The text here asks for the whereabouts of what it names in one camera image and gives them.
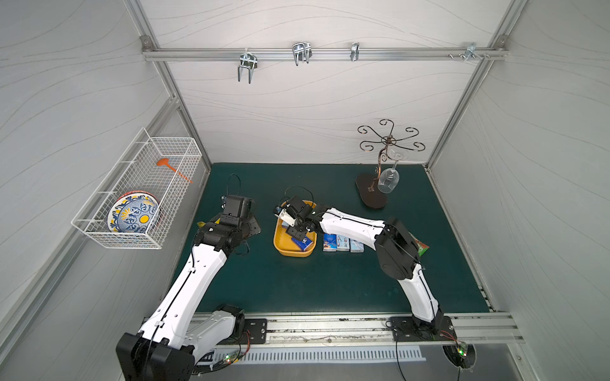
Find metal hook right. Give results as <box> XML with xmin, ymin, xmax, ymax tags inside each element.
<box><xmin>448</xmin><ymin>43</ymin><xmax>490</xmax><ymax>63</ymax></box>

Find white wire basket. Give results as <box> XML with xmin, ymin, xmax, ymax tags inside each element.
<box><xmin>71</xmin><ymin>129</ymin><xmax>201</xmax><ymax>250</ymax></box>

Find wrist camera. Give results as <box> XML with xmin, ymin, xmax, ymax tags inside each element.
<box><xmin>222</xmin><ymin>195</ymin><xmax>253</xmax><ymax>218</ymax></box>
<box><xmin>275</xmin><ymin>196</ymin><xmax>313</xmax><ymax>227</ymax></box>

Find small metal hook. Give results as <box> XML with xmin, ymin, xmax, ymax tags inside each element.
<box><xmin>349</xmin><ymin>42</ymin><xmax>360</xmax><ymax>62</ymax></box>

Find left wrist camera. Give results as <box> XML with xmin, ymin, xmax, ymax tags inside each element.
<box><xmin>222</xmin><ymin>195</ymin><xmax>253</xmax><ymax>218</ymax></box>

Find blue orange tissue pack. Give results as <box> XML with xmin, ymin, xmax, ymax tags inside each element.
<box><xmin>322</xmin><ymin>233</ymin><xmax>337</xmax><ymax>252</ymax></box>

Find clear wine glass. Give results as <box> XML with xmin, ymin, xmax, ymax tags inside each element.
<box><xmin>377</xmin><ymin>161</ymin><xmax>400</xmax><ymax>195</ymax></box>

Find green snack bag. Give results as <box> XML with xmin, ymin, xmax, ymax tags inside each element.
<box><xmin>413</xmin><ymin>237</ymin><xmax>430</xmax><ymax>257</ymax></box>

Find metal double hook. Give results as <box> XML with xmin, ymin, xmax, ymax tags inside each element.
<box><xmin>238</xmin><ymin>52</ymin><xmax>258</xmax><ymax>84</ymax></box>
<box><xmin>292</xmin><ymin>42</ymin><xmax>312</xmax><ymax>66</ymax></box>

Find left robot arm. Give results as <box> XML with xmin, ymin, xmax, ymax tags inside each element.
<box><xmin>116</xmin><ymin>214</ymin><xmax>261</xmax><ymax>380</ymax></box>

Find yellow plastic storage box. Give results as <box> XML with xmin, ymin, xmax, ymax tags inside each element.
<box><xmin>273</xmin><ymin>200</ymin><xmax>317</xmax><ymax>258</ymax></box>

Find metal double hook left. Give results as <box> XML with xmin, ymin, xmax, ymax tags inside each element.
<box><xmin>238</xmin><ymin>52</ymin><xmax>258</xmax><ymax>84</ymax></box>

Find black metal glass stand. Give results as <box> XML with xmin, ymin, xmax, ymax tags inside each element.
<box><xmin>356</xmin><ymin>119</ymin><xmax>426</xmax><ymax>210</ymax></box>

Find aluminium top rail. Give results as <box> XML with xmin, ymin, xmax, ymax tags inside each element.
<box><xmin>142</xmin><ymin>46</ymin><xmax>509</xmax><ymax>64</ymax></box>

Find metal double hook middle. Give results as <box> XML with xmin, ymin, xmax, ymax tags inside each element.
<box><xmin>292</xmin><ymin>42</ymin><xmax>312</xmax><ymax>66</ymax></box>

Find orange plastic spoon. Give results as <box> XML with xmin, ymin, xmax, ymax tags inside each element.
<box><xmin>157</xmin><ymin>157</ymin><xmax>192</xmax><ymax>184</ymax></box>

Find blue Tempo tissue pack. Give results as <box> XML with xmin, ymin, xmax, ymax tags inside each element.
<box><xmin>292</xmin><ymin>237</ymin><xmax>314</xmax><ymax>252</ymax></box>

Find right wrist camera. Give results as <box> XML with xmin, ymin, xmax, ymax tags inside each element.
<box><xmin>275</xmin><ymin>196</ymin><xmax>313</xmax><ymax>227</ymax></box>

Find blue yellow patterned plate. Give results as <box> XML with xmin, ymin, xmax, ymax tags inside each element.
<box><xmin>106</xmin><ymin>191</ymin><xmax>160</xmax><ymax>233</ymax></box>

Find green table mat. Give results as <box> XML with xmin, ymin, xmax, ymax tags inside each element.
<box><xmin>195</xmin><ymin>163</ymin><xmax>489</xmax><ymax>313</ymax></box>

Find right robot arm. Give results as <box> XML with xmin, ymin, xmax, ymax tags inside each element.
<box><xmin>274</xmin><ymin>202</ymin><xmax>444</xmax><ymax>331</ymax></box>

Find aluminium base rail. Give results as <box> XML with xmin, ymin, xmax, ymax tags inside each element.
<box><xmin>132</xmin><ymin>311</ymin><xmax>525</xmax><ymax>351</ymax></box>

